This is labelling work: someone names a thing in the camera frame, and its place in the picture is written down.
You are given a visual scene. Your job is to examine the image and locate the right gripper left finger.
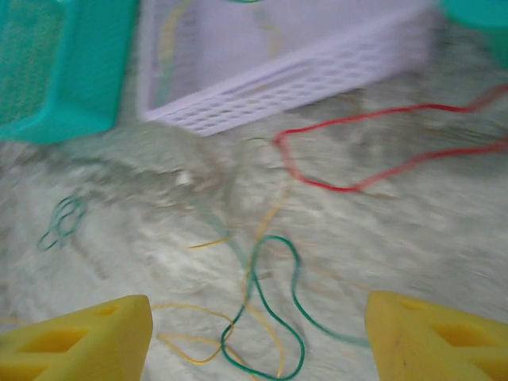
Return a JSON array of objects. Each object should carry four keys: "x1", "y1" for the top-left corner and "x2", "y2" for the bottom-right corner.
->
[{"x1": 0, "y1": 294, "x2": 154, "y2": 381}]

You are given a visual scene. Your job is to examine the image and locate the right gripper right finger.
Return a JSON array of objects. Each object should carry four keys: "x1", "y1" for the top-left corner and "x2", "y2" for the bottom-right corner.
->
[{"x1": 364, "y1": 291, "x2": 508, "y2": 381}]

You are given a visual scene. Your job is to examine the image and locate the short green cable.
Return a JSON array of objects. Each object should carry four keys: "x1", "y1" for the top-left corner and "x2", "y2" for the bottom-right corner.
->
[{"x1": 37, "y1": 195, "x2": 87, "y2": 252}]

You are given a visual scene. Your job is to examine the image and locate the long green cable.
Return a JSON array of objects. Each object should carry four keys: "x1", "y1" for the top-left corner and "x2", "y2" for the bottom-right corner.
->
[{"x1": 220, "y1": 235, "x2": 372, "y2": 381}]

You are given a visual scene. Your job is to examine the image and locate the red cable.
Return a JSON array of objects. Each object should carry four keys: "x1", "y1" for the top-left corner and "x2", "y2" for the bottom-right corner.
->
[{"x1": 272, "y1": 84, "x2": 508, "y2": 194}]

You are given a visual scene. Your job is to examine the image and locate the yellow green striped cable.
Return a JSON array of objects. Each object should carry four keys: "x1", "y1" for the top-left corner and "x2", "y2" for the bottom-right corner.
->
[{"x1": 156, "y1": 0, "x2": 190, "y2": 106}]

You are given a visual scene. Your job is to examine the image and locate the lilac plastic basket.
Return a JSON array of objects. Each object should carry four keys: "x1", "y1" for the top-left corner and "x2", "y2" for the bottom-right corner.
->
[{"x1": 137, "y1": 0, "x2": 441, "y2": 138}]

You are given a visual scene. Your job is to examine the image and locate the teal plastic basket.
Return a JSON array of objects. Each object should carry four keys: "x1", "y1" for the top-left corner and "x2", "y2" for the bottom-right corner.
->
[
  {"x1": 0, "y1": 0, "x2": 140, "y2": 144},
  {"x1": 438, "y1": 0, "x2": 508, "y2": 71}
]

